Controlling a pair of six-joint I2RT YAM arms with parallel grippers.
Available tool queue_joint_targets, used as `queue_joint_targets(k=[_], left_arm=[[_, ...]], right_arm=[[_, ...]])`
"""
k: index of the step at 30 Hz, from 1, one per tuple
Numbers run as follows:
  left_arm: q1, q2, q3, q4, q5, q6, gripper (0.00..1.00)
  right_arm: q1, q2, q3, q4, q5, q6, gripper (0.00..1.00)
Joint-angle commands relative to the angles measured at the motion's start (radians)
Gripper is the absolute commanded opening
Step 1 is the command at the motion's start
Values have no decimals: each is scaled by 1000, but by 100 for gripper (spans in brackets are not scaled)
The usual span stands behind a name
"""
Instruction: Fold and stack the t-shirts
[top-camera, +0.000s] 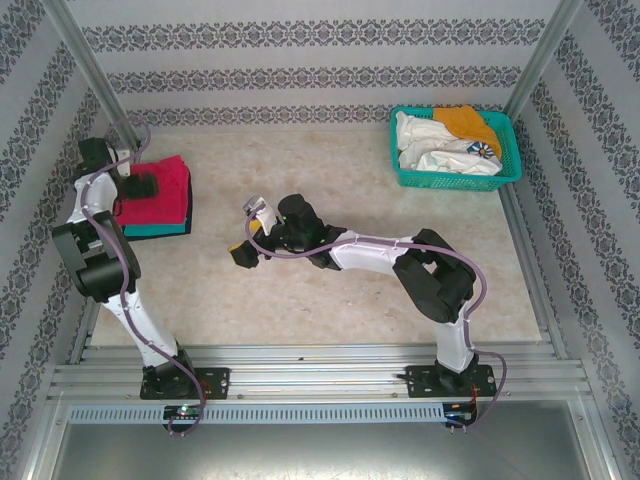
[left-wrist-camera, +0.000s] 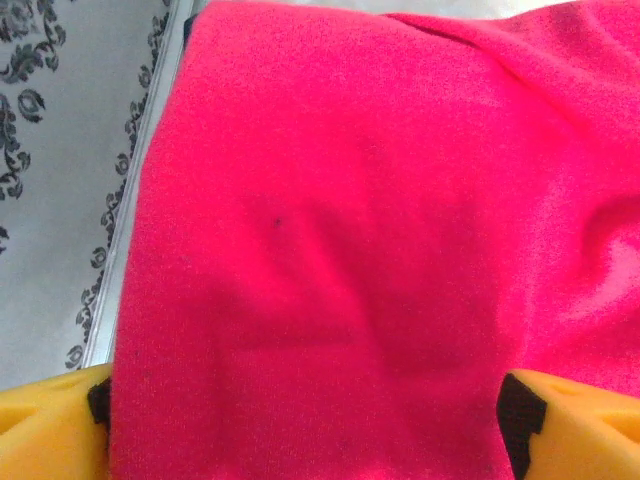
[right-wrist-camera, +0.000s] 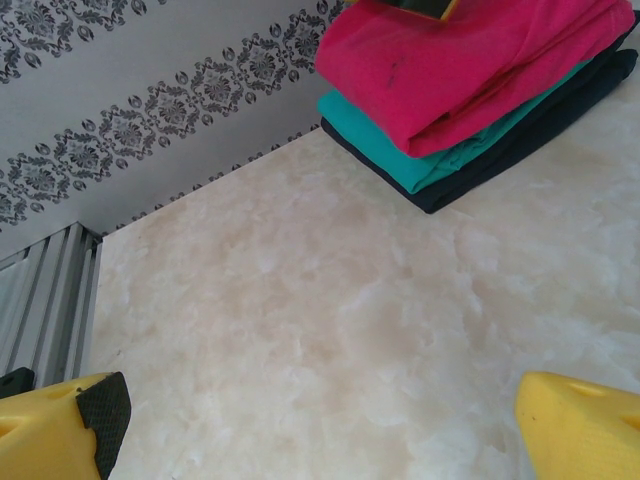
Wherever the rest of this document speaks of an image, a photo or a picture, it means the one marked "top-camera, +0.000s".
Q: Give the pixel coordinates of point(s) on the pink t-shirt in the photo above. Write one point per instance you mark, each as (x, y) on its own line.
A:
(165, 195)

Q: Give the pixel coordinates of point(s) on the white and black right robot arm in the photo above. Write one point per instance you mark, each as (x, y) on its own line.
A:
(372, 252)

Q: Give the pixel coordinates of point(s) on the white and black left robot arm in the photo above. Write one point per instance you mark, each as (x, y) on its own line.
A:
(145, 330)

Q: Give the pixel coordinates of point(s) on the navy folded t-shirt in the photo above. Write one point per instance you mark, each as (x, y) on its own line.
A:
(189, 220)

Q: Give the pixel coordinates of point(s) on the plain white t-shirt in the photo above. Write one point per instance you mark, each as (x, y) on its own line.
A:
(417, 135)

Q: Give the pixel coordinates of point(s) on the white t-shirt with flower print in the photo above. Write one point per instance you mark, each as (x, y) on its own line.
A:
(460, 162)

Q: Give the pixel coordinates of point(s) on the orange t-shirt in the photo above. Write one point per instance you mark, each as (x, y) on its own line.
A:
(470, 127)

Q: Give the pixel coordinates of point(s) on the steel sheet panel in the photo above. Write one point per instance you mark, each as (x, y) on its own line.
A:
(320, 450)

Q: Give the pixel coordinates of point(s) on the teal plastic basket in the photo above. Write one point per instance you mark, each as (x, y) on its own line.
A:
(507, 145)

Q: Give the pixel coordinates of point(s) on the aluminium frame post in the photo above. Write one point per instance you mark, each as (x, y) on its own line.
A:
(542, 60)
(90, 70)

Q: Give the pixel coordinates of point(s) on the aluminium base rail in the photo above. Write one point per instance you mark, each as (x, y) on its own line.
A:
(310, 372)

